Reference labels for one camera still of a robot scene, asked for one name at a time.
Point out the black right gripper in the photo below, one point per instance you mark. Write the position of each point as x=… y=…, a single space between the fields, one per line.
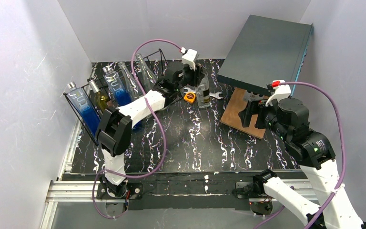
x=254 y=110

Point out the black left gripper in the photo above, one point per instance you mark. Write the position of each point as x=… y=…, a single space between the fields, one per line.
x=188 y=75

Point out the clear bottle with gold rim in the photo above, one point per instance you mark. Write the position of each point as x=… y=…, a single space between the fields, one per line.
x=148 y=77

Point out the clear bottle with black cap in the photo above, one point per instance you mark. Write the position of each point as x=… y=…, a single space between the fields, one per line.
x=202 y=93

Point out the blue square glass bottle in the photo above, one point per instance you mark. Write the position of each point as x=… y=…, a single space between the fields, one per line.
x=116 y=86

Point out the dark green wine bottle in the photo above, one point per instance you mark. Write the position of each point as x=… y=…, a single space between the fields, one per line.
x=102 y=100

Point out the blue bottle with silver cap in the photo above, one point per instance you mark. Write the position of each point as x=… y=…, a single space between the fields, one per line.
x=84 y=109

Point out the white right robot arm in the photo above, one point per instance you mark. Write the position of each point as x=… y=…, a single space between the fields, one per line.
x=316 y=158

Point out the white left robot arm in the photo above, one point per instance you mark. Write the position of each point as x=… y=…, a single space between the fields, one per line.
x=115 y=128

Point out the steel combination wrench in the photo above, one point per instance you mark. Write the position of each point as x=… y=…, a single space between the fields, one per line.
x=217 y=95

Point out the yellow tape measure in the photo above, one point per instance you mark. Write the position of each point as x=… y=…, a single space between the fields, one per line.
x=190 y=97

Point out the grey metal box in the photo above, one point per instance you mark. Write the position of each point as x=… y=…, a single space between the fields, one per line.
x=265 y=50

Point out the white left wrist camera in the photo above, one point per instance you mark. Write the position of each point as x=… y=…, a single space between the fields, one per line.
x=189 y=57

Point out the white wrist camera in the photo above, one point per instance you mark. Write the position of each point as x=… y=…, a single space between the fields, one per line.
x=280 y=91
x=189 y=57

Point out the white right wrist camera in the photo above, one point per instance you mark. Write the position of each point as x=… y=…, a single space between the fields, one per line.
x=280 y=91

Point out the black wire wine rack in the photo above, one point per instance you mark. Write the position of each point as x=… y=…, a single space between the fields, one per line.
x=100 y=80

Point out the aluminium frame rail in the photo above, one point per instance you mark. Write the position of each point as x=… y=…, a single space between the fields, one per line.
x=66 y=191

